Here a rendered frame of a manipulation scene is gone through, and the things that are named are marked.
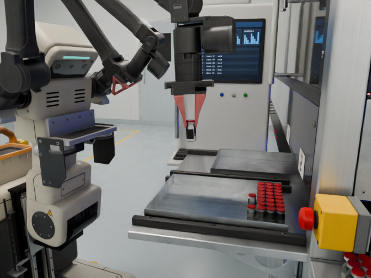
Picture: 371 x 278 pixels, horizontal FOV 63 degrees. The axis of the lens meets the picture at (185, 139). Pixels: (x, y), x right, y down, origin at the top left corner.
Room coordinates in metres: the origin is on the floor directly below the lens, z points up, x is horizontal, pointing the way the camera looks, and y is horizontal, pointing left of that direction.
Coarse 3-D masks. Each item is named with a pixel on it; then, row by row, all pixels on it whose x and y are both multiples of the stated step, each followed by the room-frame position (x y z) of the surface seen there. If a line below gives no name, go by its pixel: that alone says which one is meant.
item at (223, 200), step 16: (176, 176) 0.93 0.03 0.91; (192, 176) 0.92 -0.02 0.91; (160, 192) 0.80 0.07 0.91; (176, 192) 0.86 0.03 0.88; (192, 192) 0.86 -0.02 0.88; (208, 192) 0.86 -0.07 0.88; (224, 192) 0.86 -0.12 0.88; (240, 192) 0.86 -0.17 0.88; (256, 192) 0.86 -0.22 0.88; (144, 208) 0.69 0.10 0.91; (160, 208) 0.75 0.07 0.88; (176, 208) 0.75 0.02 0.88; (192, 208) 0.75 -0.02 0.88; (208, 208) 0.75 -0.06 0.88; (224, 208) 0.75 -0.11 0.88; (240, 208) 0.75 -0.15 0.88; (224, 224) 0.64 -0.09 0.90; (240, 224) 0.63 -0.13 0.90; (256, 224) 0.62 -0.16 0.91; (272, 224) 0.62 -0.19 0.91; (288, 224) 0.61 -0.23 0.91
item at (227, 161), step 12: (216, 156) 1.13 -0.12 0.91; (228, 156) 1.23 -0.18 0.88; (240, 156) 1.22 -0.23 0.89; (252, 156) 1.21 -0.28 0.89; (264, 156) 1.20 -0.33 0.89; (276, 156) 1.19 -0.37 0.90; (288, 156) 1.18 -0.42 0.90; (216, 168) 0.99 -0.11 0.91; (228, 168) 1.08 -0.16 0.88; (240, 168) 1.08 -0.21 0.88; (252, 168) 1.08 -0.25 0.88; (264, 168) 1.08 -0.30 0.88; (276, 168) 1.08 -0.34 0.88; (288, 168) 1.08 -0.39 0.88; (300, 180) 0.93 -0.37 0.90
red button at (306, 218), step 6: (300, 210) 0.49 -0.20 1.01; (306, 210) 0.48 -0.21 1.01; (312, 210) 0.48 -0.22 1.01; (300, 216) 0.48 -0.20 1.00; (306, 216) 0.48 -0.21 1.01; (312, 216) 0.47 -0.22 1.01; (300, 222) 0.48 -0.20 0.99; (306, 222) 0.47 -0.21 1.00; (312, 222) 0.47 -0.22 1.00; (306, 228) 0.47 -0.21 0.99; (312, 228) 0.47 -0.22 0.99
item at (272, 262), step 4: (368, 252) 0.56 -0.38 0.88; (268, 260) 1.53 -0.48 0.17; (272, 260) 1.30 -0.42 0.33; (276, 260) 1.13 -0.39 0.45; (280, 260) 0.99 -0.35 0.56; (268, 264) 1.51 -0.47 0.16; (272, 264) 1.28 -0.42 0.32; (276, 264) 1.12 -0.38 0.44; (280, 264) 0.98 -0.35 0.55; (268, 276) 1.44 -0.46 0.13; (272, 276) 1.24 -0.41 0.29
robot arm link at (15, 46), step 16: (16, 0) 0.75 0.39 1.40; (32, 0) 0.78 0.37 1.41; (16, 16) 0.76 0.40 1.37; (32, 16) 0.78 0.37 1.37; (16, 32) 0.76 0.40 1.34; (32, 32) 0.78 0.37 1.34; (16, 48) 0.76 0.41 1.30; (32, 48) 0.79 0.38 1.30; (0, 64) 0.76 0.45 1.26; (16, 64) 0.75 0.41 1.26; (0, 80) 0.77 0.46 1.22; (16, 80) 0.75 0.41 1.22; (48, 80) 0.83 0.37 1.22
